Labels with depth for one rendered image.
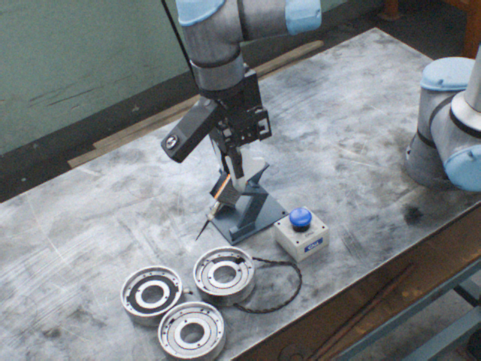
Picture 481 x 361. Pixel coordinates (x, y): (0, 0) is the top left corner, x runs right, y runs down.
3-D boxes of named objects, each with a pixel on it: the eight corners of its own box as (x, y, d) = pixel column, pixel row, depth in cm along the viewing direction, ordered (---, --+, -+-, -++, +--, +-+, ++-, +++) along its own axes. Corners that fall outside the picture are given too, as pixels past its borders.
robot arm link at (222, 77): (203, 74, 90) (179, 52, 96) (210, 101, 93) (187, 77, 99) (249, 54, 92) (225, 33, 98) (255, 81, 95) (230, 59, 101)
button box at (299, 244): (297, 263, 114) (297, 245, 111) (275, 240, 119) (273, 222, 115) (334, 242, 117) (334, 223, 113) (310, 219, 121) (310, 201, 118)
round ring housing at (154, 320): (127, 335, 107) (122, 321, 104) (124, 286, 115) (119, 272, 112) (189, 323, 107) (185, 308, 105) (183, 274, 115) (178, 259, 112)
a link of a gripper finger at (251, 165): (274, 187, 108) (263, 142, 103) (243, 203, 106) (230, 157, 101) (265, 179, 110) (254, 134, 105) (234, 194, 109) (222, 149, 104)
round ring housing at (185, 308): (239, 332, 105) (237, 317, 102) (202, 383, 99) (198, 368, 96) (188, 306, 110) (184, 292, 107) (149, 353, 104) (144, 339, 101)
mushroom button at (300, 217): (299, 245, 114) (297, 226, 110) (285, 232, 116) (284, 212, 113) (317, 234, 115) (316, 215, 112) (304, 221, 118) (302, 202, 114)
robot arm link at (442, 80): (470, 103, 125) (480, 43, 116) (492, 147, 116) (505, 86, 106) (409, 109, 126) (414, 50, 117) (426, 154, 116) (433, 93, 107)
